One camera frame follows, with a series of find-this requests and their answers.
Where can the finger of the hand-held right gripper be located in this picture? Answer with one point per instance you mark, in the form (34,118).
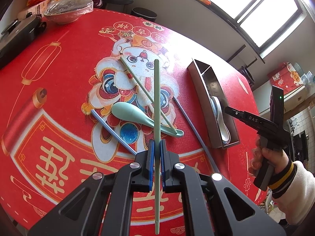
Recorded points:
(246,118)

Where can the red printed table mat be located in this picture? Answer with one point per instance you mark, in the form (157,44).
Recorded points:
(61,91)

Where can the bowl covered with plastic wrap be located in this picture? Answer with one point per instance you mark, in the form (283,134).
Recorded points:
(67,9)

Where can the white ceramic spoon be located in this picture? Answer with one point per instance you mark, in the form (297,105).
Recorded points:
(225,132)

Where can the person's right hand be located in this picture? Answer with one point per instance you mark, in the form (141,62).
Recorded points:
(275,159)

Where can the black tabletop appliance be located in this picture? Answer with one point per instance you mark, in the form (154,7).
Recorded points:
(17,41)

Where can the clear plastic storage box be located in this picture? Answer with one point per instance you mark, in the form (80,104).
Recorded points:
(307,77)

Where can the blue chopstick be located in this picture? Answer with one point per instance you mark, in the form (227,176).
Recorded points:
(110,130)
(192,127)

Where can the stainless steel utensil tray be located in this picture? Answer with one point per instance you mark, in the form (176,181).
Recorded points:
(209,83)

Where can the dark framed window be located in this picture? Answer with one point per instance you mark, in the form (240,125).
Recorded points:
(260,14)

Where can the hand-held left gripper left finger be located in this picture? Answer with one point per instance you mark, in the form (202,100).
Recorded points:
(151,162)

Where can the dark metal rack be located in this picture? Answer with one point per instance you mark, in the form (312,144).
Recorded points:
(237,54)

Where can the black round bin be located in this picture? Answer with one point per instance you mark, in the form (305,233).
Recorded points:
(144,14)

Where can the red printed fridge cover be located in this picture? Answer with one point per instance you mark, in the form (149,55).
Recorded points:
(283,76)

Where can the white refrigerator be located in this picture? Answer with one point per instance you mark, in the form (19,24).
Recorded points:
(297,100)

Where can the green chopstick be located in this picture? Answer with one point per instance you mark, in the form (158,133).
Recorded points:
(157,98)
(137,81)

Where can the green spoon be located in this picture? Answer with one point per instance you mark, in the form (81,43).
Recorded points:
(125,110)

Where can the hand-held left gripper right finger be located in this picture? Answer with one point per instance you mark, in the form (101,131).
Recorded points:
(163,162)

